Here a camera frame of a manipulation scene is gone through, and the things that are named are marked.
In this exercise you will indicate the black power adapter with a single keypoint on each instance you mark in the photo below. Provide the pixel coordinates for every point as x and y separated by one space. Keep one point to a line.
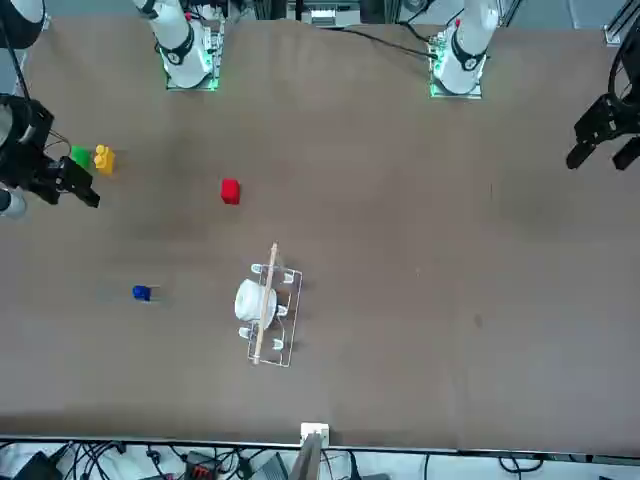
35 467

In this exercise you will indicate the grey device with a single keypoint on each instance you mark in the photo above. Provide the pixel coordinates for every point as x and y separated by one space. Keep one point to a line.
272 467

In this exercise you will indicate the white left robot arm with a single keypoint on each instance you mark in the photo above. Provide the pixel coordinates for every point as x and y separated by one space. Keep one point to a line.
462 45

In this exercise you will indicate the green toy brick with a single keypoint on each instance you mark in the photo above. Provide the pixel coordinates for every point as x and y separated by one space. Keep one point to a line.
80 156

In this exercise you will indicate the red wooden cube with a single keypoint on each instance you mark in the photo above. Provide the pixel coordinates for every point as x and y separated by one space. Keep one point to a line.
230 192

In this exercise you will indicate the yellow toy brick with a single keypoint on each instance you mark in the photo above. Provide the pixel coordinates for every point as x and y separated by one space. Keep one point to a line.
104 160

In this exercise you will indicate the aluminium camera post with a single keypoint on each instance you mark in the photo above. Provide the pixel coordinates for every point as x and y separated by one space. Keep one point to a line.
307 460

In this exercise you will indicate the black device, red marks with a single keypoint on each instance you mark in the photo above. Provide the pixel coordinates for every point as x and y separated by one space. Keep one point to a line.
200 467

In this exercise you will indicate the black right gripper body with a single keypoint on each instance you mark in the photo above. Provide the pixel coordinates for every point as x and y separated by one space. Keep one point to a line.
35 130

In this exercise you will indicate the white cup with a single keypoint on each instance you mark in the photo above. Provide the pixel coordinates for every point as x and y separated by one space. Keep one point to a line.
250 305

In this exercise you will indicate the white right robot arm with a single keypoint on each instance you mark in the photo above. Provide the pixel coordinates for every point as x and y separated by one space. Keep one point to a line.
180 45

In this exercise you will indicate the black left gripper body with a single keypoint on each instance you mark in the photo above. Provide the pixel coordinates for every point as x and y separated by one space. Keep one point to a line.
612 120

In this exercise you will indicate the white post bracket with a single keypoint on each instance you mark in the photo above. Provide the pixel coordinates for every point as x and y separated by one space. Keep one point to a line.
315 430

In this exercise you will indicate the short aluminium profile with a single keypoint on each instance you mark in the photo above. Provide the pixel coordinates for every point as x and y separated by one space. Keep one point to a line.
620 27

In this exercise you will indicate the blue wooden cube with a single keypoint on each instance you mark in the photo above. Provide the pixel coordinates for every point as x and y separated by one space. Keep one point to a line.
141 293

